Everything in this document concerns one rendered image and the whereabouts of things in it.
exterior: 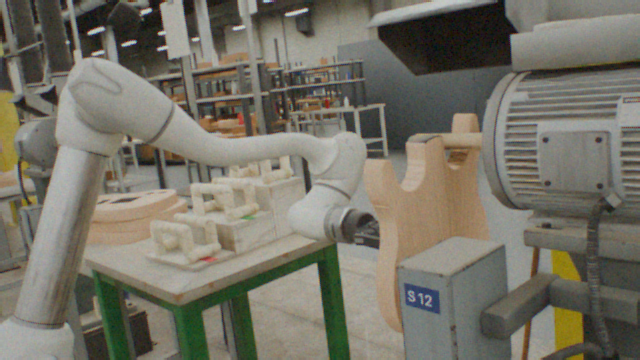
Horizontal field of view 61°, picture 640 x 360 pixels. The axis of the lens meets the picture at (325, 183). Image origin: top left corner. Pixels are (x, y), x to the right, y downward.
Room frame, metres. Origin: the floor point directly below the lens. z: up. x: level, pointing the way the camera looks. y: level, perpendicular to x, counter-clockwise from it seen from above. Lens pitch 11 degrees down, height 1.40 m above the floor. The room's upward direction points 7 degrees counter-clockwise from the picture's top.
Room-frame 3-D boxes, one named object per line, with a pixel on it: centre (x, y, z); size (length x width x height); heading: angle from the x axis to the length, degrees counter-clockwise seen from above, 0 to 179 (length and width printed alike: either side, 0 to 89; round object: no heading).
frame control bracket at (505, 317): (0.81, -0.29, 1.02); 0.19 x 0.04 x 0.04; 133
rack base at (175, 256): (1.59, 0.43, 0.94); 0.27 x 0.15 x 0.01; 46
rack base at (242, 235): (1.70, 0.32, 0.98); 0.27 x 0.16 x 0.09; 46
